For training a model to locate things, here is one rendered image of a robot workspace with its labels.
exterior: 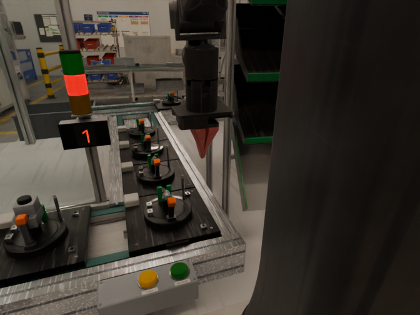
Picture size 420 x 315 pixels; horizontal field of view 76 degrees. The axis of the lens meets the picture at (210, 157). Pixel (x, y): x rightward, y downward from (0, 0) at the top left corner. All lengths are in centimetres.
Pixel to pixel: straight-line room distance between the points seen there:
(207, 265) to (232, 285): 9
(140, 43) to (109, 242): 737
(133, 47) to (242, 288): 758
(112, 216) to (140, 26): 1049
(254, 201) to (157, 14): 1063
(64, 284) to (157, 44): 754
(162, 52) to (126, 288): 757
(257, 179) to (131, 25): 1060
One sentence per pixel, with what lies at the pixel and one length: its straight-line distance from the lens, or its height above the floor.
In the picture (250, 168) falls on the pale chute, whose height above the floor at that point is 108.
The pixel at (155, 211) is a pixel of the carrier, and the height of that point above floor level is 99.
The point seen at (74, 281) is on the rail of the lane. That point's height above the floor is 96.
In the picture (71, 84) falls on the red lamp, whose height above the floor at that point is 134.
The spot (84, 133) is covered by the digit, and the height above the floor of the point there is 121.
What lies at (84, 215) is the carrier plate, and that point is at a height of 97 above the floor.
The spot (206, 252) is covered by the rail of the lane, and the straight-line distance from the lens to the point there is 71.
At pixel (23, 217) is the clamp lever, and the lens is 75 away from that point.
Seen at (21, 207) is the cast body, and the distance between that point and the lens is 78.
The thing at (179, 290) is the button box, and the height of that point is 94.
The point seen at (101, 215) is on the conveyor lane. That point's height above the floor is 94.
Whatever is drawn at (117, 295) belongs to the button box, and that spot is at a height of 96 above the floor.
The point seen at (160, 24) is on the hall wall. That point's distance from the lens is 1120.
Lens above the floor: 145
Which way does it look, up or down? 25 degrees down
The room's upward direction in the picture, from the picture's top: straight up
